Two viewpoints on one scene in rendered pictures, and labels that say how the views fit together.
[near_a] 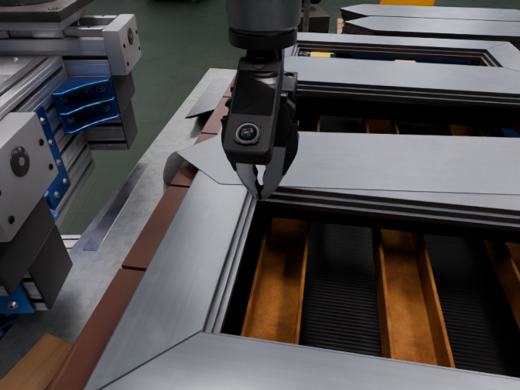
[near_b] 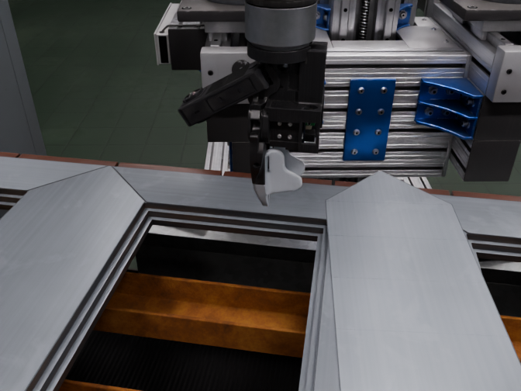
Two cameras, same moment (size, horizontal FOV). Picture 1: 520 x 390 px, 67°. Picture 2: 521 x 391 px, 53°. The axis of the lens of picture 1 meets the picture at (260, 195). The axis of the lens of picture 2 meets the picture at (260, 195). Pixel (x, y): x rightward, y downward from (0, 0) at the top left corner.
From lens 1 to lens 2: 0.70 m
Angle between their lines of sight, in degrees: 71
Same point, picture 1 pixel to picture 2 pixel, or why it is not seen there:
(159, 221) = not seen: hidden behind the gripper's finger
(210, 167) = (355, 193)
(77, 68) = (473, 73)
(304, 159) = (395, 263)
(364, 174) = (372, 320)
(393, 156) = (439, 367)
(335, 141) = (464, 300)
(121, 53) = (498, 77)
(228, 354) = (122, 213)
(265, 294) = (267, 318)
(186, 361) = (123, 198)
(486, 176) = not seen: outside the picture
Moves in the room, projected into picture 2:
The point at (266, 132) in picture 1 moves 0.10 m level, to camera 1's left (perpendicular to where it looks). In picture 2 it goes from (191, 101) to (200, 70)
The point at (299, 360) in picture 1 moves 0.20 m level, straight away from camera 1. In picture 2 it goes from (105, 244) to (259, 264)
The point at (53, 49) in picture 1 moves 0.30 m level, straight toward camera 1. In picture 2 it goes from (470, 46) to (338, 73)
